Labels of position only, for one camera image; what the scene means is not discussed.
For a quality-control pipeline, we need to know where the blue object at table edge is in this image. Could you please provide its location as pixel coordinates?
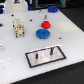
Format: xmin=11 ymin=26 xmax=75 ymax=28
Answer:
xmin=48 ymin=6 xmax=58 ymax=13

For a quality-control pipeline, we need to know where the beige connector block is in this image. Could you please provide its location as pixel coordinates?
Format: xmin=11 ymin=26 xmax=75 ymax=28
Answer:
xmin=13 ymin=18 xmax=24 ymax=37

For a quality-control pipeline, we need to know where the black framed peg base plate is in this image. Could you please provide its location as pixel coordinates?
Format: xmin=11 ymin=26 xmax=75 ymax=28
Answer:
xmin=26 ymin=46 xmax=66 ymax=68

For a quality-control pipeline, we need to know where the small red gear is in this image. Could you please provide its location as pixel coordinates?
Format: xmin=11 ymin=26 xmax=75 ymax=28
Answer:
xmin=41 ymin=21 xmax=51 ymax=29

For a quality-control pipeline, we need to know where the right metal peg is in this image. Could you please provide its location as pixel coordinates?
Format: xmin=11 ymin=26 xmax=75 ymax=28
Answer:
xmin=50 ymin=47 xmax=55 ymax=57

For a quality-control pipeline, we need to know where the large blue gear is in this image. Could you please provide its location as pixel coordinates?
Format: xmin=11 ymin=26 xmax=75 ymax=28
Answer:
xmin=36 ymin=29 xmax=50 ymax=39

